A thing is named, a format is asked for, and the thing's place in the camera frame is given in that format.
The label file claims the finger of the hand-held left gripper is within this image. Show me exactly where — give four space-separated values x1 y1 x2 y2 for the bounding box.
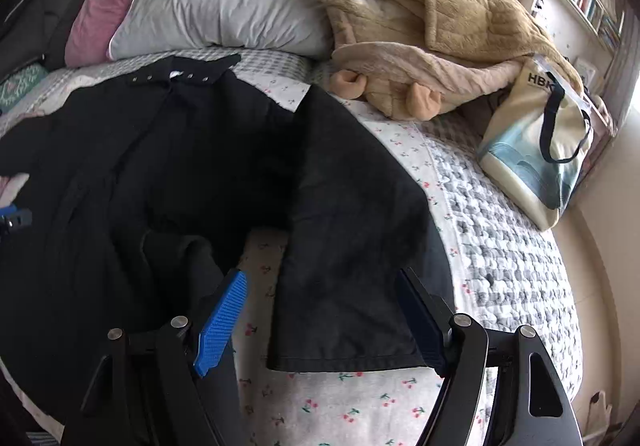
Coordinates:
0 207 33 233

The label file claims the teal patterned cloth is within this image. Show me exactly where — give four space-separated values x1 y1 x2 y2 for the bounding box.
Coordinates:
0 63 51 109

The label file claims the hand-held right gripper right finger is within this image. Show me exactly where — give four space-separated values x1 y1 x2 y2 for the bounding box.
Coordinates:
397 267 583 446

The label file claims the floral bed quilt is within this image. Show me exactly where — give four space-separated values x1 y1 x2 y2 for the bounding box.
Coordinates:
0 48 583 446

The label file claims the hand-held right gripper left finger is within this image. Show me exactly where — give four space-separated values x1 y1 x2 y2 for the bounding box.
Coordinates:
60 268 248 446

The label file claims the pink pillow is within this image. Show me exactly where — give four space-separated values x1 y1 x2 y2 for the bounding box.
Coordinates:
65 0 173 69

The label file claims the black coat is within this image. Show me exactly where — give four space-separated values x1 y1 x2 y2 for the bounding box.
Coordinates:
0 53 456 377

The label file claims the tan fleece robe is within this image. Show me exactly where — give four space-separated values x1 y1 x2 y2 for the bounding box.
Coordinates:
320 0 586 94

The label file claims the cream and blue tote bag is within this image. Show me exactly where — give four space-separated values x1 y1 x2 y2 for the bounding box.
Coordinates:
477 53 596 231

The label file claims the pale pink cloth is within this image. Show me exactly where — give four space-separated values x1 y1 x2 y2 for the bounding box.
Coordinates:
0 173 30 209

